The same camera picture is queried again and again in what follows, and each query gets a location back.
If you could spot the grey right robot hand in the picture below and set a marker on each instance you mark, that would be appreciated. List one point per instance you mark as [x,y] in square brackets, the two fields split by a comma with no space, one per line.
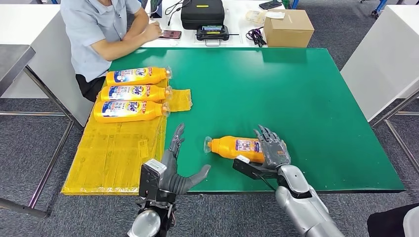
[276,153]

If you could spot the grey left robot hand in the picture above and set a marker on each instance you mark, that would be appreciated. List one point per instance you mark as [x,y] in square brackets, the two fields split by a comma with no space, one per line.
[171,178]

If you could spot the person's right hand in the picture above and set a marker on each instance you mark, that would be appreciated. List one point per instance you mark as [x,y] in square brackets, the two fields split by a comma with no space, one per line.
[152,31]

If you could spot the smartphone with reddish screen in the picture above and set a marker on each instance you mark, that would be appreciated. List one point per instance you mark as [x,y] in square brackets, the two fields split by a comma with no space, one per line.
[171,34]

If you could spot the small white object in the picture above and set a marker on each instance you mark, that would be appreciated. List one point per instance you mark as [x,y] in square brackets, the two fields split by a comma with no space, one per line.
[173,43]

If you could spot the orange detergent bottle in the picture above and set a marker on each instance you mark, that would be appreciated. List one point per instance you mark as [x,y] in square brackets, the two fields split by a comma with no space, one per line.
[150,111]
[226,147]
[154,92]
[154,74]

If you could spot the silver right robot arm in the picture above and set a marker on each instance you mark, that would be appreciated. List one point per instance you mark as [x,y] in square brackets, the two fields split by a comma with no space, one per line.
[304,202]

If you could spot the black tablet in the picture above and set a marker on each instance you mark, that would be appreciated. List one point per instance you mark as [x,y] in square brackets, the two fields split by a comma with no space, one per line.
[156,7]

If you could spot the black carrying case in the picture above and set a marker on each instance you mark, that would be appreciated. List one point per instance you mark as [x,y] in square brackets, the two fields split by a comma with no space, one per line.
[202,14]

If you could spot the black handheld controller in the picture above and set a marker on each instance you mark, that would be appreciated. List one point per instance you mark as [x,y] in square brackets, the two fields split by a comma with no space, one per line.
[212,33]

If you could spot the person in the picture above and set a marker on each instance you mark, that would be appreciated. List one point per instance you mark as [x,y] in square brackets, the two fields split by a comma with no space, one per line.
[91,36]
[392,220]

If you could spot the yellow taped cardboard sheet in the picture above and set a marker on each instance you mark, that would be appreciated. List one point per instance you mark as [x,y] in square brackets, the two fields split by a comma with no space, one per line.
[114,157]

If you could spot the white desk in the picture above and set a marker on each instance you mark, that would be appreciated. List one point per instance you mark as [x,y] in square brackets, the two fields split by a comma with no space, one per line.
[237,19]

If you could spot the clear plastic bag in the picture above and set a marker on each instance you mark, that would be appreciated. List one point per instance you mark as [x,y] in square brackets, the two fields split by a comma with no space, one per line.
[254,16]

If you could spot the black smartphone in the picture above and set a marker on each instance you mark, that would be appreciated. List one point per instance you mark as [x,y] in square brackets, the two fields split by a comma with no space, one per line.
[270,4]

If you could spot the brown cardboard box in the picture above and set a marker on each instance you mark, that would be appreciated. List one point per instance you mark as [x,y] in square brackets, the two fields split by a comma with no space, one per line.
[288,31]

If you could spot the white paper sheet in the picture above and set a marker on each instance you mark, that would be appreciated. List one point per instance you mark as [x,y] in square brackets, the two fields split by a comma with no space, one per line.
[275,14]

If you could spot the white table with metal legs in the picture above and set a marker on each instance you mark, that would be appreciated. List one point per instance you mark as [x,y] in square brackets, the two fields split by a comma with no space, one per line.
[376,59]

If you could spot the grey steel table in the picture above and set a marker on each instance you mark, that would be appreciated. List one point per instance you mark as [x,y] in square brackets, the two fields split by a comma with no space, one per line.
[13,60]

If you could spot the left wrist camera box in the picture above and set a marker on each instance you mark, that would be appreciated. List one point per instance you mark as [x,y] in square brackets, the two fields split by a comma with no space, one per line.
[150,178]

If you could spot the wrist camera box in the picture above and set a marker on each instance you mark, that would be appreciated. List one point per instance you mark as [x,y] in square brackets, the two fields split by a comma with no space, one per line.
[150,178]
[248,168]

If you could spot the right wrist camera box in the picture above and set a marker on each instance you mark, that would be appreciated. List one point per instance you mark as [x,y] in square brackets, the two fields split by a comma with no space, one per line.
[248,168]

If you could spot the blue metal cart frame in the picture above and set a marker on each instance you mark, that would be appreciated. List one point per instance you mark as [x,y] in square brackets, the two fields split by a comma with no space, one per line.
[294,2]

